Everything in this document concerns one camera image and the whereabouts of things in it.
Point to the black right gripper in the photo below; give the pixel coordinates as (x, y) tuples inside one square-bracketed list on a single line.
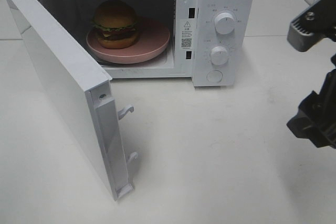
[(315, 119)]

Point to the round white door button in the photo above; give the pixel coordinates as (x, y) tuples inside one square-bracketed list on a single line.
[(214, 76)]

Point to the pink round plate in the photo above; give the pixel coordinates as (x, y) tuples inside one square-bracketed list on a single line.
[(153, 39)]

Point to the white microwave door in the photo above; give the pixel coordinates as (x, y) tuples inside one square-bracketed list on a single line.
[(80, 90)]

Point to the burger with lettuce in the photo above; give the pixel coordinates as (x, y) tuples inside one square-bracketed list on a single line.
[(115, 24)]

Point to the lower white microwave knob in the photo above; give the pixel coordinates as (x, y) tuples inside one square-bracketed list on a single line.
[(219, 55)]

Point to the white microwave knob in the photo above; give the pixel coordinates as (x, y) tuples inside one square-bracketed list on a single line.
[(224, 22), (219, 55)]

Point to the upper white microwave knob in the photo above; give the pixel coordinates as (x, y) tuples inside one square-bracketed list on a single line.
[(224, 22)]

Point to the white warning label sticker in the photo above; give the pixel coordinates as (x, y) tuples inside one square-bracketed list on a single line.
[(186, 33)]

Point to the glass microwave turntable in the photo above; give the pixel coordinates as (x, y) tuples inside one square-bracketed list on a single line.
[(159, 60)]

